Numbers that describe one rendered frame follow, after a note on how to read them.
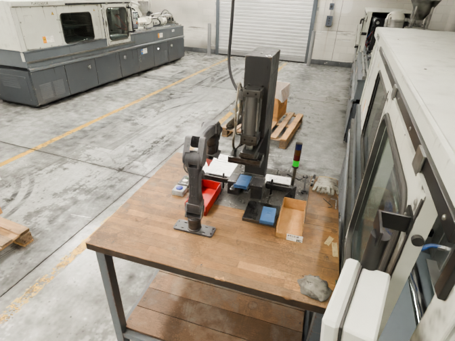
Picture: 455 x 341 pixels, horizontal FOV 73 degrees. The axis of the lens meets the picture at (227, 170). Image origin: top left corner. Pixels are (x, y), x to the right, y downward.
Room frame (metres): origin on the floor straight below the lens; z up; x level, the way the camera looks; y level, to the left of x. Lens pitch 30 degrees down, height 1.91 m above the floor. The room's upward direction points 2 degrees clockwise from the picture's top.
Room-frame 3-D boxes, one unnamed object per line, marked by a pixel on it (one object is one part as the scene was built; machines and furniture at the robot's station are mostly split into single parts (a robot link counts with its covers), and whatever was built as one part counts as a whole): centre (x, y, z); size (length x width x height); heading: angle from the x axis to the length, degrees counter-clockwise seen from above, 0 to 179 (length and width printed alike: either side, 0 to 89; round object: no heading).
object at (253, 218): (1.29, -0.19, 0.91); 0.17 x 0.16 x 0.02; 74
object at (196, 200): (1.18, 0.14, 1.15); 0.07 x 0.06 x 0.33; 76
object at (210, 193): (1.40, 0.12, 0.93); 0.25 x 0.12 x 0.06; 164
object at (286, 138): (4.71, -0.58, 0.07); 1.20 x 1.00 x 0.14; 158
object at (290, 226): (1.23, -0.34, 0.93); 0.25 x 0.13 x 0.08; 164
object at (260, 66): (1.62, -0.15, 1.44); 0.17 x 0.13 x 0.42; 164
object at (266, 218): (1.25, -0.22, 0.93); 0.15 x 0.07 x 0.03; 167
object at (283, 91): (5.01, -0.65, 0.40); 0.67 x 0.60 x 0.50; 156
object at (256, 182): (1.50, -0.11, 0.98); 0.20 x 0.10 x 0.01; 74
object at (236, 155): (1.57, -0.12, 1.22); 0.26 x 0.18 x 0.30; 164
